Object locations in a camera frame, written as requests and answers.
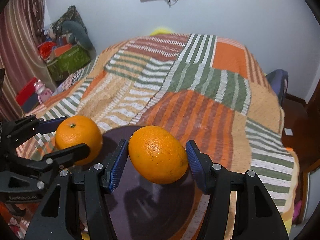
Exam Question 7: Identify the red box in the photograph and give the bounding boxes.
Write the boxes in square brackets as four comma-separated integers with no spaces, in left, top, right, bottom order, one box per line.
[15,77,37,106]

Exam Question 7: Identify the striped brown curtain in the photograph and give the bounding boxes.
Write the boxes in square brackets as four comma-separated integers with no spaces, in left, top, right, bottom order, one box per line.
[1,0,56,120]

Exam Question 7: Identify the large oval orange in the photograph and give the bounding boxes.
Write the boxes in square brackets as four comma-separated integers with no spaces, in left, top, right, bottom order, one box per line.
[129,126,188,185]

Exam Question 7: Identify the grey plush toy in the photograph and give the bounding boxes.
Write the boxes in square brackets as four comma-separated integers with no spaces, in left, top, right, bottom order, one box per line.
[61,21,93,51]

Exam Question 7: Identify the blue backpack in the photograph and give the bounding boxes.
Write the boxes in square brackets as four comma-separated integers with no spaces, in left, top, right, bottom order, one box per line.
[266,69,289,105]

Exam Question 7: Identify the purple ceramic plate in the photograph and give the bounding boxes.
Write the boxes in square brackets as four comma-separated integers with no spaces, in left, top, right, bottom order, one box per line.
[75,125,201,240]

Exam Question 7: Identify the large orange with green stem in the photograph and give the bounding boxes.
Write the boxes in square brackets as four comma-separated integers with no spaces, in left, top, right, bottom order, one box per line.
[55,115,103,166]

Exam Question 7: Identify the green patterned box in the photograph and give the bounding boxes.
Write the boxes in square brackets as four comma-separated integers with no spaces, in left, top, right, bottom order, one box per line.
[47,45,91,81]

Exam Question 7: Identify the pink toy bottle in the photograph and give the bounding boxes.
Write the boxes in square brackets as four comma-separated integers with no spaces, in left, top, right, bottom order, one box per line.
[34,79,53,104]

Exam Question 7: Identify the striped patchwork bedspread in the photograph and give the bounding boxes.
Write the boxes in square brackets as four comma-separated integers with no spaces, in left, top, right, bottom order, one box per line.
[32,34,299,229]

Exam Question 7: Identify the patterned cushion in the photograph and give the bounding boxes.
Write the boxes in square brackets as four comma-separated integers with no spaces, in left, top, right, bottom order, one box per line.
[51,5,87,33]

